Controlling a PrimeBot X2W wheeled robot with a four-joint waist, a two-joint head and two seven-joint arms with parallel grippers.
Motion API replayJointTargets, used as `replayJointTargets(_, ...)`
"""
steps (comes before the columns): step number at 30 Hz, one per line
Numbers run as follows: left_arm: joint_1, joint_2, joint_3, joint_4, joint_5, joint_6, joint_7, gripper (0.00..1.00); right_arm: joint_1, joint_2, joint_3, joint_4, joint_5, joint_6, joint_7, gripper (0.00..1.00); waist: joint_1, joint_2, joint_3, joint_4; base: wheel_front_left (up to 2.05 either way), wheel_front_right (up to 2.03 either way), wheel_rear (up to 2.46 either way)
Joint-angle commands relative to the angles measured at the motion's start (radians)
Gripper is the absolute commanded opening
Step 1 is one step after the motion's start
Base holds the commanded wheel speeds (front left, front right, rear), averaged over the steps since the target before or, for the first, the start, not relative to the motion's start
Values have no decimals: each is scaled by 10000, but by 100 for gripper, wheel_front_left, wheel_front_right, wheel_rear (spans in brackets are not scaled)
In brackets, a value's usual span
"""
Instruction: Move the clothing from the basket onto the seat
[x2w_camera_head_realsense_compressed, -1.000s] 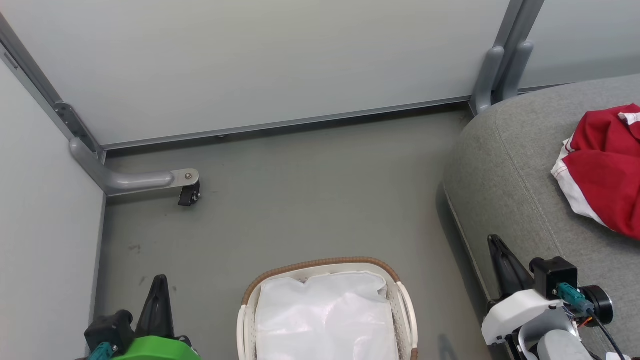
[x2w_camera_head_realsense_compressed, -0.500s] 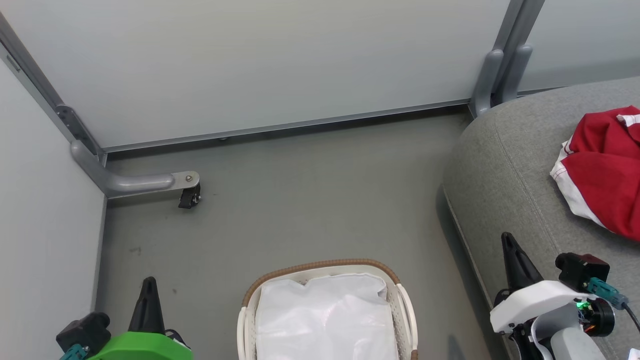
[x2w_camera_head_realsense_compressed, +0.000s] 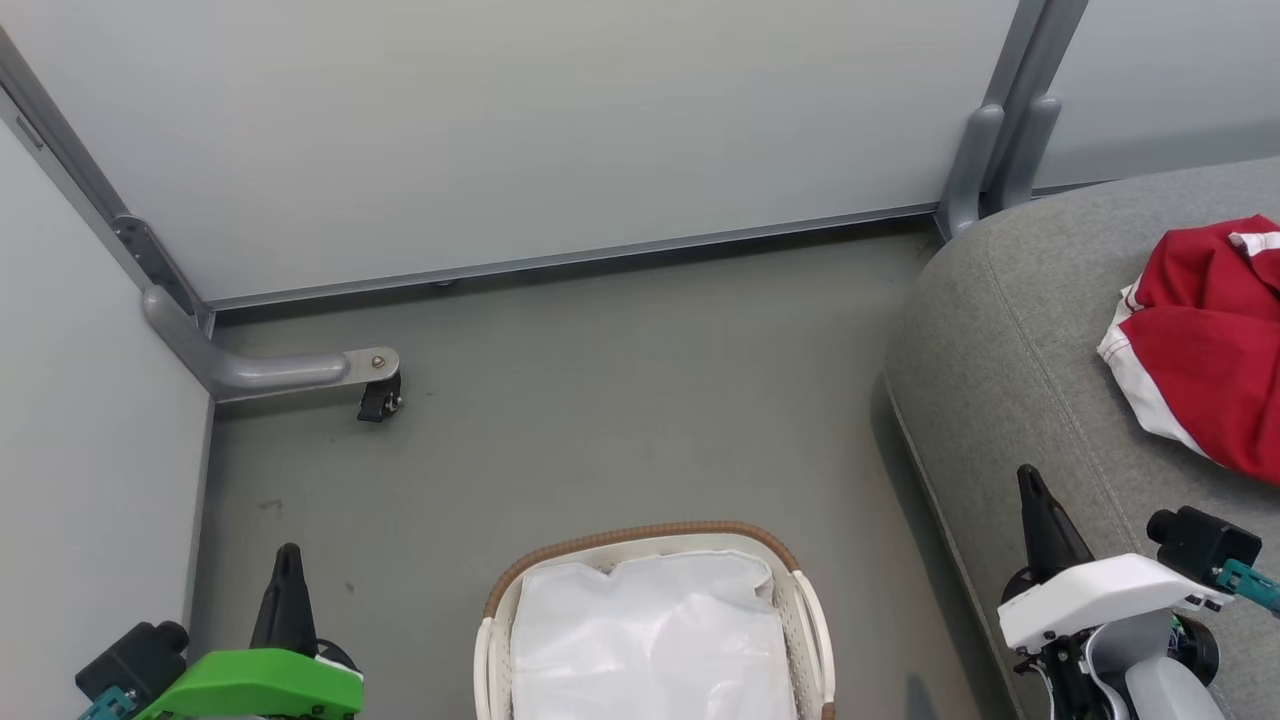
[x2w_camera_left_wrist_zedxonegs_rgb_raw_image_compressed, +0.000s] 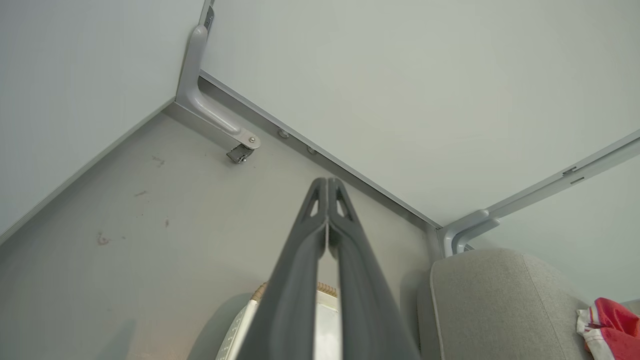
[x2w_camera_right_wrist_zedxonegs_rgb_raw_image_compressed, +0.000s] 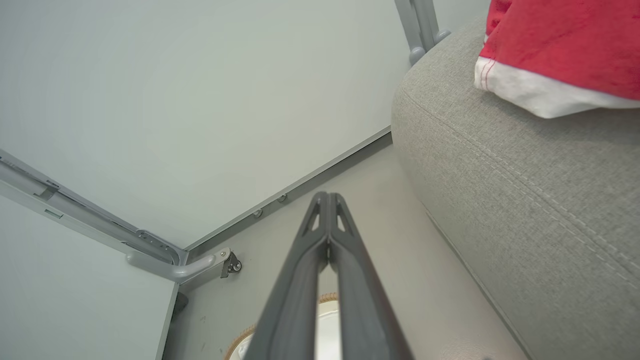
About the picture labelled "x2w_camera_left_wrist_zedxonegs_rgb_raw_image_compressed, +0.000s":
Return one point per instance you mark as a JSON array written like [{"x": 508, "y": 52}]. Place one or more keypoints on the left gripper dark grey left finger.
[{"x": 290, "y": 300}]

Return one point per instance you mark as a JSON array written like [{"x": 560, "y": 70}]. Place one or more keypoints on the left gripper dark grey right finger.
[{"x": 367, "y": 300}]

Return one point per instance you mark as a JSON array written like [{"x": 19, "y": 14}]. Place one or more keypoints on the red and white garment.
[{"x": 615, "y": 330}]

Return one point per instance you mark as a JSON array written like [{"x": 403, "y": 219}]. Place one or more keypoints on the grey fabric sofa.
[{"x": 500, "y": 310}]

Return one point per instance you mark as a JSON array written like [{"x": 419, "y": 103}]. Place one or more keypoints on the short grey partition foot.
[
  {"x": 475, "y": 234},
  {"x": 462, "y": 227}
]

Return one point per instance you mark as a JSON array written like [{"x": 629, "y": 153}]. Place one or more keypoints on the black caster wheel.
[{"x": 240, "y": 154}]

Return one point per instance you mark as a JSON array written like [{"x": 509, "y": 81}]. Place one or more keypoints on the grey partition foot with plate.
[{"x": 210, "y": 110}]

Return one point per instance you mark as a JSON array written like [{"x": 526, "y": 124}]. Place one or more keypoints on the grey partition base rail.
[{"x": 320, "y": 150}]

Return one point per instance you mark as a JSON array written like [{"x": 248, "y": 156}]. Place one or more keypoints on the grey partition corner post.
[{"x": 208, "y": 15}]

